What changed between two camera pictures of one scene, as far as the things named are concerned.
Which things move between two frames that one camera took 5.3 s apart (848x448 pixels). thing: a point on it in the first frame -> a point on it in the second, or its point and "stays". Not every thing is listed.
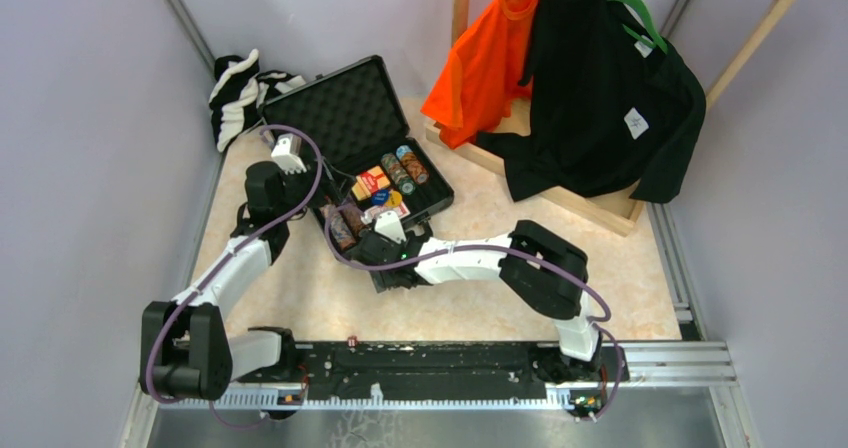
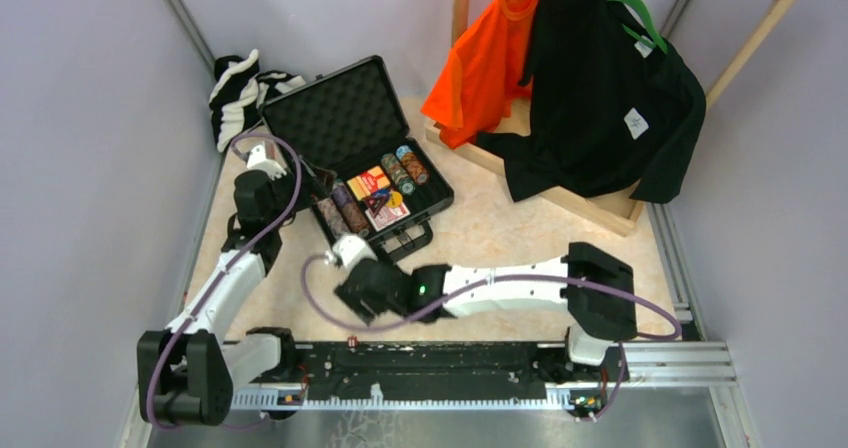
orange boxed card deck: [369, 181] stays
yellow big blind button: [395, 199] stays
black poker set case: [349, 125] stays
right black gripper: [382, 282] -> [367, 309]
